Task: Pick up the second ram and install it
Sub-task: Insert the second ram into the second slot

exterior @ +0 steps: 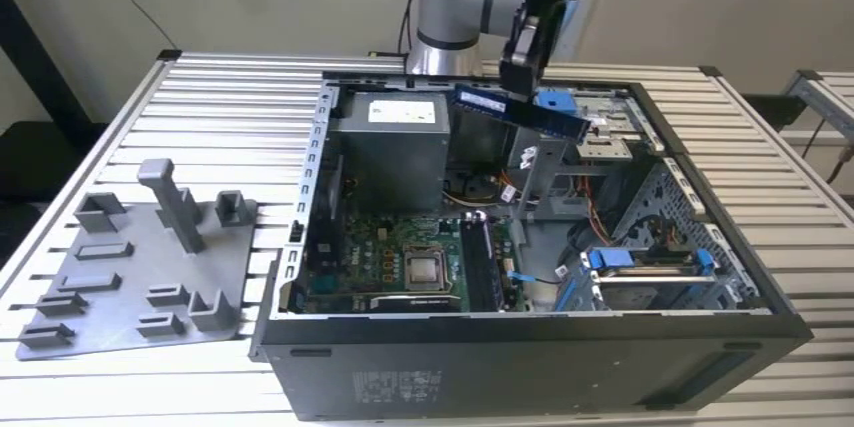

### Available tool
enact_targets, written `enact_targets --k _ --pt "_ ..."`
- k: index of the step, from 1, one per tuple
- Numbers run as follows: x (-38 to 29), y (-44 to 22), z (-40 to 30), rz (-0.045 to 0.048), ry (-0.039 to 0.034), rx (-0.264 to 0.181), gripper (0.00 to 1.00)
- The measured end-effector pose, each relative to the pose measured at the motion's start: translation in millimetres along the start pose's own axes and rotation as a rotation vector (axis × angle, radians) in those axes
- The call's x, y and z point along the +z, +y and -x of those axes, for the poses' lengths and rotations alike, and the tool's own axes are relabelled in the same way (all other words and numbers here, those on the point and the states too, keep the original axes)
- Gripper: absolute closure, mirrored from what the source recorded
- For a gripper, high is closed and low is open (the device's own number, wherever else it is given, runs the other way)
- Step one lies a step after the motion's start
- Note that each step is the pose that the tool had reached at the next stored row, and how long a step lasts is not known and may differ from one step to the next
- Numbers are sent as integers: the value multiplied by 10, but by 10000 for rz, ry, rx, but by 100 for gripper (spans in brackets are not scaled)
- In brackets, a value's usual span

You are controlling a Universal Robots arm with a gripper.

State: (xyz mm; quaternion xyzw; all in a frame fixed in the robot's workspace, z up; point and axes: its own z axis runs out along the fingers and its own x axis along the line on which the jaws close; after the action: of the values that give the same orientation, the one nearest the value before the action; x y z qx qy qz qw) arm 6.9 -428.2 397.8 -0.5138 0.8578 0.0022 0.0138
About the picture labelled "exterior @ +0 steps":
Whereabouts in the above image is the black open PC case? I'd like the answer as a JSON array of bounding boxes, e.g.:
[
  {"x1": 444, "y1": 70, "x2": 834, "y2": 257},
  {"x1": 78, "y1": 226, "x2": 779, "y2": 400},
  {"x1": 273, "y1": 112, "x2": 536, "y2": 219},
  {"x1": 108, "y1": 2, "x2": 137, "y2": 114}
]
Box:
[{"x1": 249, "y1": 69, "x2": 815, "y2": 423}]

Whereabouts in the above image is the grey metal drive cage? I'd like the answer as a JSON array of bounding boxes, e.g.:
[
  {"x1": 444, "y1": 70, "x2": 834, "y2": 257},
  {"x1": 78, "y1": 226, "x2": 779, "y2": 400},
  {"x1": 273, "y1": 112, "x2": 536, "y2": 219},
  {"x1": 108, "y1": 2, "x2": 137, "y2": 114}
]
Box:
[{"x1": 504, "y1": 89, "x2": 665, "y2": 221}]

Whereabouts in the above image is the black box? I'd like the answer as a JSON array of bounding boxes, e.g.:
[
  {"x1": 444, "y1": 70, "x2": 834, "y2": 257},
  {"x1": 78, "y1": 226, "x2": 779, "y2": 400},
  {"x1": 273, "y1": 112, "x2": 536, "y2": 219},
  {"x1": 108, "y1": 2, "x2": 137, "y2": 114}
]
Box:
[{"x1": 737, "y1": 92, "x2": 810, "y2": 134}]

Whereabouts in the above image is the grey parts rack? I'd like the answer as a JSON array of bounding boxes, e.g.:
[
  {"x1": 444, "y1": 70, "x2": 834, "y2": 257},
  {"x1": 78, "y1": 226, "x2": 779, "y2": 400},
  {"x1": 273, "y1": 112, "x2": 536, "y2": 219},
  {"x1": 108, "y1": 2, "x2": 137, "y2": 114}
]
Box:
[{"x1": 13, "y1": 157, "x2": 260, "y2": 362}]

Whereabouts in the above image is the silver CPU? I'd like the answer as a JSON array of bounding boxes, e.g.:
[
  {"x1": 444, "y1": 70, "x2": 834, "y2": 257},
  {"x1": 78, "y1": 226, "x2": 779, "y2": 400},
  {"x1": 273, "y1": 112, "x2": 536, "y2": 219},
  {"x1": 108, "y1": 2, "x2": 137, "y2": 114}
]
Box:
[{"x1": 407, "y1": 256, "x2": 447, "y2": 289}]

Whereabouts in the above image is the blue plastic drive latch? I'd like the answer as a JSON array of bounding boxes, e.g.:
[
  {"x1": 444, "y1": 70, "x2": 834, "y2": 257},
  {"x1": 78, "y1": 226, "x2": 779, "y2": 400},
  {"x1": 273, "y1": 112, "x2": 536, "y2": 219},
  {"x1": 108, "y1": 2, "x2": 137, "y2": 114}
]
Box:
[{"x1": 532, "y1": 90, "x2": 579, "y2": 116}]

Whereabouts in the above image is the blue RAM stick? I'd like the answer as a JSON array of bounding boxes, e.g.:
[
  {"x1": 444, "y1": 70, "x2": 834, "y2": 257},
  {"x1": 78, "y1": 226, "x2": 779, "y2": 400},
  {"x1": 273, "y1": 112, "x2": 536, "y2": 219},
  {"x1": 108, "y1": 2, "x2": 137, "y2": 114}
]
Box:
[{"x1": 451, "y1": 84, "x2": 593, "y2": 141}]

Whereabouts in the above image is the black camera cable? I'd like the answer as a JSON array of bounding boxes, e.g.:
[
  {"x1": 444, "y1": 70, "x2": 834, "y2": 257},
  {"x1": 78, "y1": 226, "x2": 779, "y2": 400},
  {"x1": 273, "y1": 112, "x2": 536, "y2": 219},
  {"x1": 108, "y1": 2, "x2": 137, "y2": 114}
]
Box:
[{"x1": 397, "y1": 0, "x2": 432, "y2": 56}]

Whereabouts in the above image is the grey power supply unit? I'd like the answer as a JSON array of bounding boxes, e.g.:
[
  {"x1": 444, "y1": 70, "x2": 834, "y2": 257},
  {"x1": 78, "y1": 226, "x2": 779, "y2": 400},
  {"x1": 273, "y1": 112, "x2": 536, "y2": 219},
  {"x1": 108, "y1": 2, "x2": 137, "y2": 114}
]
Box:
[{"x1": 329, "y1": 91, "x2": 455, "y2": 213}]

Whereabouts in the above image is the aluminium frame table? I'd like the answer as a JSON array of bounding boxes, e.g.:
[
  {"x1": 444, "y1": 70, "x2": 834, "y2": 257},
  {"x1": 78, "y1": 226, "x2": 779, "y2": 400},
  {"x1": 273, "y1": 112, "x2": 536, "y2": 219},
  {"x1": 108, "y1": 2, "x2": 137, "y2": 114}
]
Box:
[{"x1": 776, "y1": 69, "x2": 854, "y2": 146}]

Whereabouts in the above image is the wire with blue connector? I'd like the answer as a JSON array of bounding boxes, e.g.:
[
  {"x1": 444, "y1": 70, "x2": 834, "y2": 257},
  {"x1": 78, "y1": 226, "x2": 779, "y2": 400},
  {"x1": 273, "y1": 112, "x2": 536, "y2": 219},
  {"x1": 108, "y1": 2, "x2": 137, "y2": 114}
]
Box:
[{"x1": 505, "y1": 270, "x2": 579, "y2": 286}]

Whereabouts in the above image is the orange data wire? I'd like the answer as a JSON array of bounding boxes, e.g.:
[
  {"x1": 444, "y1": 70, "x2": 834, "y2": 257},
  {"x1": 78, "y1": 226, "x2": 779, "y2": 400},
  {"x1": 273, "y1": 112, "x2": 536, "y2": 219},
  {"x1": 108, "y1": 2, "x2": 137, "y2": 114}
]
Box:
[{"x1": 577, "y1": 174, "x2": 615, "y2": 243}]

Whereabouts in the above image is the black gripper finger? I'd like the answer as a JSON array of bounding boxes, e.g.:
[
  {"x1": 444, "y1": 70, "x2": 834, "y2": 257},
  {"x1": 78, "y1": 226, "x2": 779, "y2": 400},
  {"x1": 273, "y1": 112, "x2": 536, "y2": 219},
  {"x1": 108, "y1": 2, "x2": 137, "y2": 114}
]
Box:
[{"x1": 497, "y1": 0, "x2": 569, "y2": 99}]

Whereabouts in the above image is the green motherboard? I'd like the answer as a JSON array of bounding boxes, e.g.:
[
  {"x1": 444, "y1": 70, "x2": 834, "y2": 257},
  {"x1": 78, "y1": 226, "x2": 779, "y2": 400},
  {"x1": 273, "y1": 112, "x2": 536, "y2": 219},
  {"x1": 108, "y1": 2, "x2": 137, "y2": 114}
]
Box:
[{"x1": 292, "y1": 211, "x2": 535, "y2": 316}]

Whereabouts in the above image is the black graphics card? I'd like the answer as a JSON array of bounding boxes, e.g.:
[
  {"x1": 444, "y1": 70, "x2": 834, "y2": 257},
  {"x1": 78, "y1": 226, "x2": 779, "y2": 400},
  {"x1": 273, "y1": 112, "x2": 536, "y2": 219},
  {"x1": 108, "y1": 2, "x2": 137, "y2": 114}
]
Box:
[{"x1": 365, "y1": 294, "x2": 465, "y2": 313}]

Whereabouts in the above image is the dark hanging cable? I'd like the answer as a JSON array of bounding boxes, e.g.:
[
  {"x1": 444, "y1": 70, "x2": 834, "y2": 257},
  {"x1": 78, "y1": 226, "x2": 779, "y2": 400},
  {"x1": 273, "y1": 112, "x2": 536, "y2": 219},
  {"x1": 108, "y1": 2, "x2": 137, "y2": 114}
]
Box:
[{"x1": 799, "y1": 114, "x2": 854, "y2": 186}]

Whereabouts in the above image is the hard disk in blue carrier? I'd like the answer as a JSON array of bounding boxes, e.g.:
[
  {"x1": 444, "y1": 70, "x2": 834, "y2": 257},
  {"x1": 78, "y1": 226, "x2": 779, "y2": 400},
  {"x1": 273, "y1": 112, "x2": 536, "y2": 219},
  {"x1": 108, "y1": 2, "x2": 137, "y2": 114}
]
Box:
[{"x1": 577, "y1": 246, "x2": 719, "y2": 311}]

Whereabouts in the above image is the CPU socket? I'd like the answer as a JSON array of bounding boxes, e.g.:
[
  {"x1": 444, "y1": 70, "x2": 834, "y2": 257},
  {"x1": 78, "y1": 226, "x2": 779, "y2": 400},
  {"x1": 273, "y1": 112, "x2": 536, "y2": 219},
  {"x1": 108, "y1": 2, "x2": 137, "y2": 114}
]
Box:
[{"x1": 396, "y1": 243, "x2": 456, "y2": 294}]

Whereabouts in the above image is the power supply wire bundle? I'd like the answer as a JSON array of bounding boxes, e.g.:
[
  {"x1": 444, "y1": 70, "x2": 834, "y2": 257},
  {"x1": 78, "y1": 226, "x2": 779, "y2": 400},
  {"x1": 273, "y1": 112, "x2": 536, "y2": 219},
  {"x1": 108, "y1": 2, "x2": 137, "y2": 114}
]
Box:
[{"x1": 443, "y1": 169, "x2": 535, "y2": 208}]

